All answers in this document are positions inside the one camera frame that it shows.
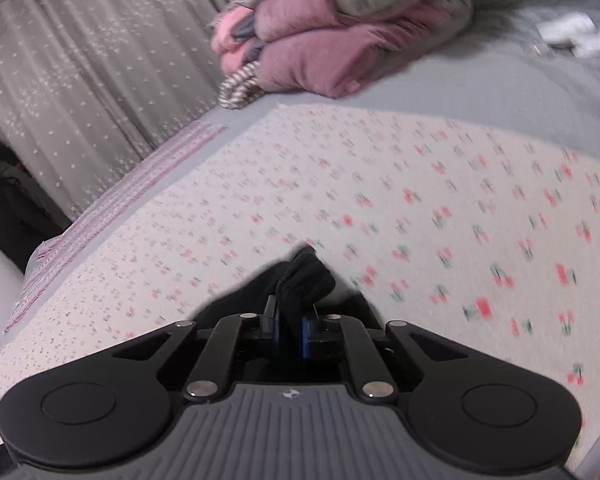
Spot pink folded blanket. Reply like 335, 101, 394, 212
211, 6, 264, 76

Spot grey patterned curtain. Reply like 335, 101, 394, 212
0, 0, 225, 218

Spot white paper on bed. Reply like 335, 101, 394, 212
536, 12, 600, 58

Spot mauve grey folded comforter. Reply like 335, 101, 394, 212
253, 0, 474, 99

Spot striped folded cloth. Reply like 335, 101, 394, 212
218, 61, 264, 110

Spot black pants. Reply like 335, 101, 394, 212
189, 244, 381, 330

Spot cherry print bed sheet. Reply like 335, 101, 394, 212
0, 4, 600, 476

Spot black hanging garment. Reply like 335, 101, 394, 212
0, 141, 71, 272

